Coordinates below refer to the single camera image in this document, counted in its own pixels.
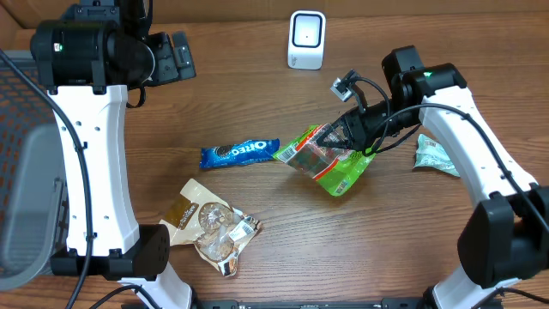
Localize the beige brown cookie bag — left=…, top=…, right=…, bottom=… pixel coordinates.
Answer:
left=160, top=179, right=262, bottom=277

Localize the grey plastic basket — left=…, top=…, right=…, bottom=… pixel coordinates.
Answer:
left=1, top=64, right=67, bottom=291

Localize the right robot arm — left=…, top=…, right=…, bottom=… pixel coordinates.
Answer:
left=332, top=45, right=548, bottom=308

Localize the blue Oreo cookie pack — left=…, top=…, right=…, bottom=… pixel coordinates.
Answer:
left=199, top=139, right=281, bottom=169

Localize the Haribo gummy worms bag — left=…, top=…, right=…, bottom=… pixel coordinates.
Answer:
left=273, top=124, right=375, bottom=197

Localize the mint green wipes pack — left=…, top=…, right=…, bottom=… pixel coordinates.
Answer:
left=414, top=134, right=460, bottom=178

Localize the white barcode scanner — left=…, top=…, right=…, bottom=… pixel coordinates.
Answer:
left=287, top=10, right=326, bottom=70

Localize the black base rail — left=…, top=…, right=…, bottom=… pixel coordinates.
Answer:
left=121, top=298, right=504, bottom=309

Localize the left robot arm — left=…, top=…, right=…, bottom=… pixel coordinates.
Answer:
left=30, top=1, right=196, bottom=308

